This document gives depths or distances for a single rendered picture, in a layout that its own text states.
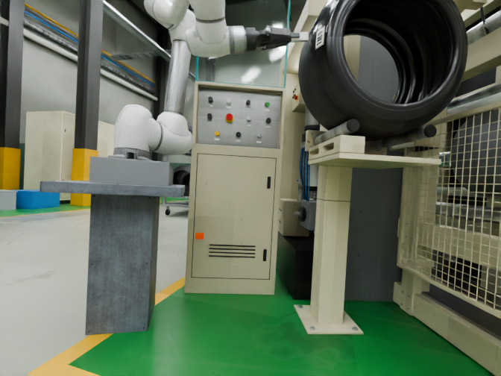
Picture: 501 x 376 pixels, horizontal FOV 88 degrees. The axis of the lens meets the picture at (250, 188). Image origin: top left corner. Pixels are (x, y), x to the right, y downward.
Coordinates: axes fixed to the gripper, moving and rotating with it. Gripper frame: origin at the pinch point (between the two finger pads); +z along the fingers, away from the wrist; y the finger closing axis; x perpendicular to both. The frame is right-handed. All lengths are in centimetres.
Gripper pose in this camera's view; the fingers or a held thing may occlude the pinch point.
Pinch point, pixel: (298, 36)
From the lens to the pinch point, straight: 113.7
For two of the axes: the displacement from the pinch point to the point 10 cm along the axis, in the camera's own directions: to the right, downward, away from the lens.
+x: 0.9, 10.0, 0.3
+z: 9.9, -0.9, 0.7
